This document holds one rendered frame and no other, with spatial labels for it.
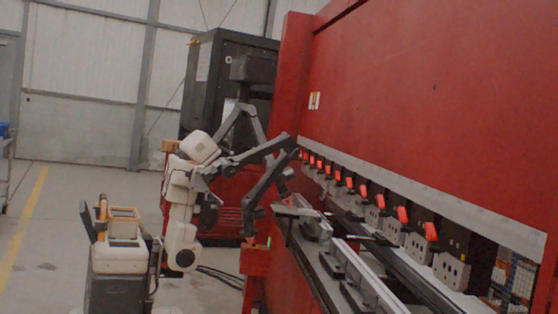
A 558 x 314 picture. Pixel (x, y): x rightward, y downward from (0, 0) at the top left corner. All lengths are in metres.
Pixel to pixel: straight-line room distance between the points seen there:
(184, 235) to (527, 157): 1.83
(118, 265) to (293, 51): 2.04
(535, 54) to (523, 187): 0.28
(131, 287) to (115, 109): 7.39
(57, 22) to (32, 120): 1.83
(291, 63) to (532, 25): 2.58
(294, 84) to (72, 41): 6.53
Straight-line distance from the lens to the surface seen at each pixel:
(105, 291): 2.42
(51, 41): 9.62
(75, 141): 9.65
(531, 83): 1.15
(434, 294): 1.97
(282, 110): 3.59
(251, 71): 3.71
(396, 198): 1.68
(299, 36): 3.64
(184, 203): 2.53
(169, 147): 4.89
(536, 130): 1.11
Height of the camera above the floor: 1.55
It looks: 6 degrees down
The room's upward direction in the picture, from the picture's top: 9 degrees clockwise
